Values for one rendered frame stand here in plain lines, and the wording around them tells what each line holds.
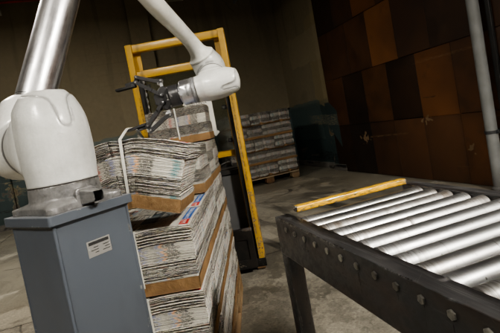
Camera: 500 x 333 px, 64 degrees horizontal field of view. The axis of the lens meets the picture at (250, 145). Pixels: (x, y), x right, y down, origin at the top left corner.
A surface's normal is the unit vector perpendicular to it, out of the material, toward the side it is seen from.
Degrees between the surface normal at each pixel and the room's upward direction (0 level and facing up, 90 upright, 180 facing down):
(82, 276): 90
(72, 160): 92
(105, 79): 90
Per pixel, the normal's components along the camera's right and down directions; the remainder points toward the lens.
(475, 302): -0.18, -0.98
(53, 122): 0.47, -0.22
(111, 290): 0.80, -0.11
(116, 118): 0.29, 0.00
